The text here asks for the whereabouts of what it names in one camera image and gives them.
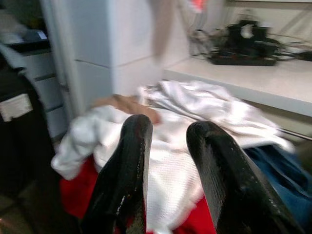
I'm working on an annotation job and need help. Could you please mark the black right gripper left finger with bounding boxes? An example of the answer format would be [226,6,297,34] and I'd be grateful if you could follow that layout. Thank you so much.
[81,115,154,234]

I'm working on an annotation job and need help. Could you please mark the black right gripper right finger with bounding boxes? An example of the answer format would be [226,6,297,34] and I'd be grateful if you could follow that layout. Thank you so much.
[186,121,306,234]

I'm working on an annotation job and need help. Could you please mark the red garment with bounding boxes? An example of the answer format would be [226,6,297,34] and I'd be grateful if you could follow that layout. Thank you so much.
[59,156,216,234]

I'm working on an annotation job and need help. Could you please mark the blue garment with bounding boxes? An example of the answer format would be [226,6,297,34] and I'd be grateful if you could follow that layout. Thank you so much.
[243,143,312,226]

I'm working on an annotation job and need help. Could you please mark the white waffle cloth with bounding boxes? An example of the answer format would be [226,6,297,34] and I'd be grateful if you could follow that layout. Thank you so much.
[50,79,297,231]

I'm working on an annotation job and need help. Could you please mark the beige garment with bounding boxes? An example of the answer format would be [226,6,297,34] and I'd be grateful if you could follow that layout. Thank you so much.
[94,95,161,125]

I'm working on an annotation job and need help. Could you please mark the white shelf board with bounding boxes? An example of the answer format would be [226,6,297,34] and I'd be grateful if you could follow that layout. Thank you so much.
[163,57,312,117]

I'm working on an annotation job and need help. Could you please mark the black bag with white label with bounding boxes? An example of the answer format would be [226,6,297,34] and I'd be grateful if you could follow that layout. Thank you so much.
[0,43,81,234]

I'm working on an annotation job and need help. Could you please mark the black power strip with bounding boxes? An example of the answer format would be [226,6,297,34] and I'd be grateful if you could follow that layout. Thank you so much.
[209,52,277,67]

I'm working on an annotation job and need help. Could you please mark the white drawer unit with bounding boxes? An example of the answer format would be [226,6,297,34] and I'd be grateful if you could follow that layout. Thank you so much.
[24,46,68,141]

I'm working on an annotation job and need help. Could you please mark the white cabinet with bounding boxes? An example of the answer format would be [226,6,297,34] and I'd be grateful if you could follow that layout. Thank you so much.
[40,0,191,110]

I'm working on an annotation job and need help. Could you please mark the black device with white part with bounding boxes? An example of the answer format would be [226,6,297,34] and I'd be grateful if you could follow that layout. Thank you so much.
[225,19,275,56]

